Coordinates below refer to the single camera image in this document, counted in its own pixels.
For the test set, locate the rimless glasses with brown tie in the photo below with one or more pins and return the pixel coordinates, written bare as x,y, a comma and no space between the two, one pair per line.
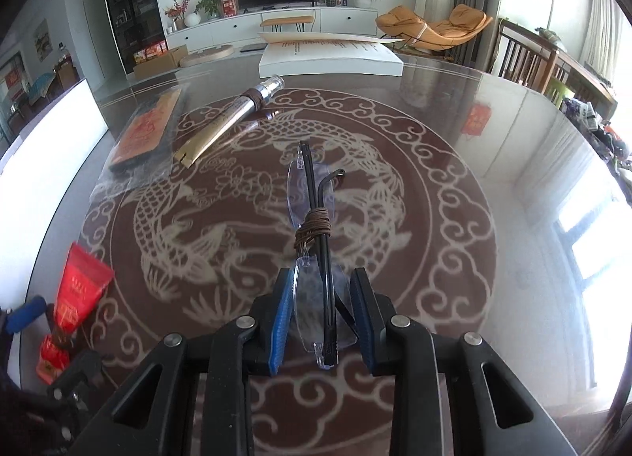
327,298

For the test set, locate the white board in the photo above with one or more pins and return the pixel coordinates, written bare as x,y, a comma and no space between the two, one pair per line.
59,125

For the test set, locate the cardboard box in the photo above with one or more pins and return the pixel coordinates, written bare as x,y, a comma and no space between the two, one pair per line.
168,66

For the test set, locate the pile of clutter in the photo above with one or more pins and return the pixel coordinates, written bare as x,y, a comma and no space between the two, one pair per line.
602,130

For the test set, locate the white flat box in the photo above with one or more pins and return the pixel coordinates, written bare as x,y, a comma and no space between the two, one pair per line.
331,62

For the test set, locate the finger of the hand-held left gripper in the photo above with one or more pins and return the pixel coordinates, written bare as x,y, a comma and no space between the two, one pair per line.
79,372
24,315

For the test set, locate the red flowers in white vase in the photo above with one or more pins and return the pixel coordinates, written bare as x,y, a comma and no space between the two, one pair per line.
191,19

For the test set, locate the orange lounge chair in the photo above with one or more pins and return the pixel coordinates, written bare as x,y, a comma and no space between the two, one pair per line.
444,31

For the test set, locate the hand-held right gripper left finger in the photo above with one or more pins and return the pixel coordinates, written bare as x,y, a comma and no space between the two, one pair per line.
279,327

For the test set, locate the leafy green potted plant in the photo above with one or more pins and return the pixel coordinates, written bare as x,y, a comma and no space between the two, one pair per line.
211,4

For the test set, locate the framed wall picture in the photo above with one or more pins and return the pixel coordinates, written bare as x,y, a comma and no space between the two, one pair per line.
43,41

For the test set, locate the phone case in plastic bag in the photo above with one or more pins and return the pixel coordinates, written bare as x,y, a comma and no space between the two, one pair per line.
143,135

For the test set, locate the gold and silver tube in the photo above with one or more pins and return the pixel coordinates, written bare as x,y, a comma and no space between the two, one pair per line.
222,118

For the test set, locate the dark wooden bench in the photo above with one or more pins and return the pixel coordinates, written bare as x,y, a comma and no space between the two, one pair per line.
543,61

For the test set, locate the red packet bundle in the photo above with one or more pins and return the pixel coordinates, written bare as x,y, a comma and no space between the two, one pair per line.
79,283

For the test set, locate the orange snack boxes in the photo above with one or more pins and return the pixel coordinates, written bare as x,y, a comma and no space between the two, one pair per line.
150,52

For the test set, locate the round wooden stool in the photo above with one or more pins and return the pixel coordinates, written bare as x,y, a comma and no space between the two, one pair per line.
205,56

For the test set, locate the white tv cabinet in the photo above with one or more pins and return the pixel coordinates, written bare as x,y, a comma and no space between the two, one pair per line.
232,26

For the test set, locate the red gift box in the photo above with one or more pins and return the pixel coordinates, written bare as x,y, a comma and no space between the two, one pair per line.
229,7

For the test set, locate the sheer white curtain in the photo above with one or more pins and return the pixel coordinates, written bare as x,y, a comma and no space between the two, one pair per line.
602,21

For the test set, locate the dark glass display cabinet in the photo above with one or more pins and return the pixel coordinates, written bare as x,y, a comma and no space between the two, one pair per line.
133,2

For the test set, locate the wooden stool with hairpin legs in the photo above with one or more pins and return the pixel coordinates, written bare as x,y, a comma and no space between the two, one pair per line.
286,20

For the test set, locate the green plastic stool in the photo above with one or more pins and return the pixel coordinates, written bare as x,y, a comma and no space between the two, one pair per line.
556,91

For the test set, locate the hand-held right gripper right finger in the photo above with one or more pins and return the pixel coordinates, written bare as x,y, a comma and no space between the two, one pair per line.
365,327

